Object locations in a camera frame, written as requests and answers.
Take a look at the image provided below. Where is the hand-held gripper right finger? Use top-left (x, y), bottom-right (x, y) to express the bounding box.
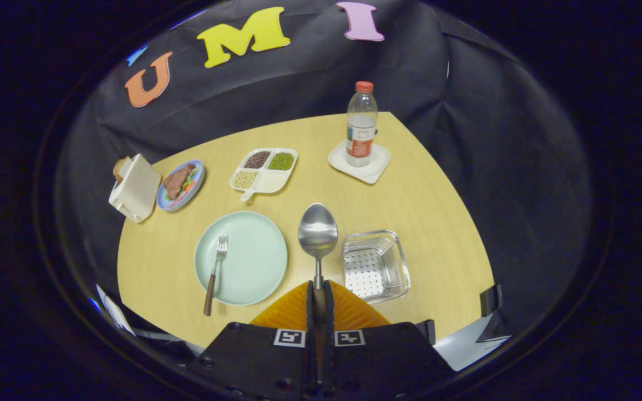
top-left (321, 280), bottom-right (455, 401)

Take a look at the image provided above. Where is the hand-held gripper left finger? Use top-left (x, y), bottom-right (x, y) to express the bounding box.
top-left (187, 280), bottom-right (322, 401)

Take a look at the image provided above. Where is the wooden-handled metal spoon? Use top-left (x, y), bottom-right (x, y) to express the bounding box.
top-left (298, 203), bottom-right (339, 385)

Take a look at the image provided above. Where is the wooden-handled metal fork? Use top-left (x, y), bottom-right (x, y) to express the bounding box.
top-left (204, 234), bottom-right (228, 317)

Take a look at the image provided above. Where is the perforated metal basket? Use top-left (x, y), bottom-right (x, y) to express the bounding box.
top-left (342, 229), bottom-right (411, 304)

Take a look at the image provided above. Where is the pale green plate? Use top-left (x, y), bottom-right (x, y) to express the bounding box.
top-left (194, 211), bottom-right (289, 306)

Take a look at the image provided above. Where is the black table edge clamp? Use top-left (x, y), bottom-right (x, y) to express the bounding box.
top-left (480, 284), bottom-right (503, 318)
top-left (415, 319), bottom-right (436, 346)

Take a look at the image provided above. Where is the white divided grain dish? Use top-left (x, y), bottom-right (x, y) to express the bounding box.
top-left (230, 148), bottom-right (299, 202)

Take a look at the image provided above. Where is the white square coaster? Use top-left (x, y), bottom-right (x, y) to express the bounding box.
top-left (328, 140), bottom-right (391, 185)

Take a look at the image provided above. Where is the small blue plate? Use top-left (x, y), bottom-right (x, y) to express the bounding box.
top-left (157, 160), bottom-right (206, 212)

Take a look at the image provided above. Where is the red-capped plastic water bottle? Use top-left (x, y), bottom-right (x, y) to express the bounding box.
top-left (346, 81), bottom-right (378, 168)

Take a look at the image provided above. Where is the brown meat slice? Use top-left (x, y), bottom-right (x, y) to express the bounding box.
top-left (162, 163), bottom-right (196, 200)

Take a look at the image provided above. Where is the white paper sheet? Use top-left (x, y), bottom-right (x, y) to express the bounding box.
top-left (96, 284), bottom-right (135, 336)

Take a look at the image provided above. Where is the white toaster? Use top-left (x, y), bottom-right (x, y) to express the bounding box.
top-left (109, 154), bottom-right (162, 224)

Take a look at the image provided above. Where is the black backdrop cloth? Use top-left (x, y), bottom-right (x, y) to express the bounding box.
top-left (56, 0), bottom-right (595, 357)

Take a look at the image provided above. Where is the toasted bread slice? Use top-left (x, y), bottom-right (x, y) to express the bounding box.
top-left (113, 157), bottom-right (133, 183)

